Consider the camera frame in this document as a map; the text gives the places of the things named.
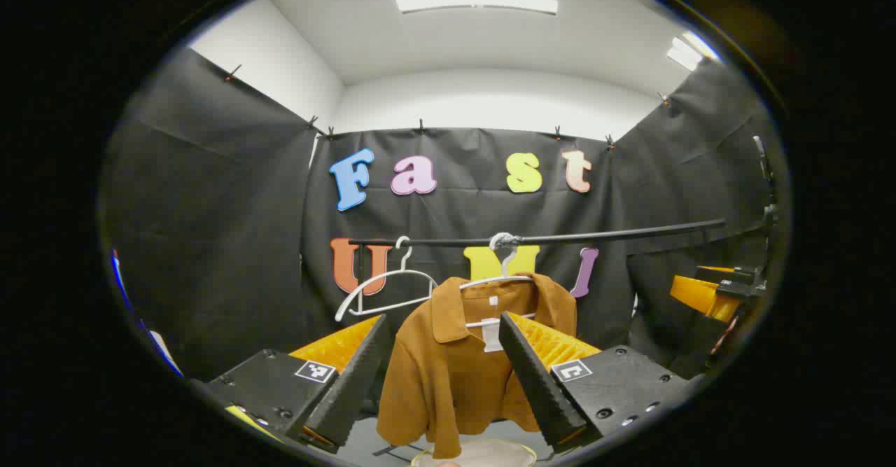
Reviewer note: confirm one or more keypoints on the black clothes rack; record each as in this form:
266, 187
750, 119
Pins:
595, 236

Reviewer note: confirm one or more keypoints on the white hanger tied to rail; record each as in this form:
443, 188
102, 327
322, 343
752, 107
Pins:
505, 260

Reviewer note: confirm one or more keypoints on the brown button-up shirt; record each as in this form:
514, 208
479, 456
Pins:
441, 383

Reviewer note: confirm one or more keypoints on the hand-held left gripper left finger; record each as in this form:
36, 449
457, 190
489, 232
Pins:
350, 397

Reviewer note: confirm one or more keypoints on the round white laundry hamper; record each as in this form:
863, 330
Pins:
490, 453

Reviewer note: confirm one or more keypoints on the empty white plastic hanger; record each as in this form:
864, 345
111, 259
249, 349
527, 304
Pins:
402, 271

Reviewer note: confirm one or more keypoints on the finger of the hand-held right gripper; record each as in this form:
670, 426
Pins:
721, 272
703, 299

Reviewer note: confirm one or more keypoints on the small ceiling light panel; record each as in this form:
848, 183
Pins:
689, 50

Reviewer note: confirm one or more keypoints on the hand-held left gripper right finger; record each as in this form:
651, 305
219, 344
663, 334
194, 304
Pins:
539, 390

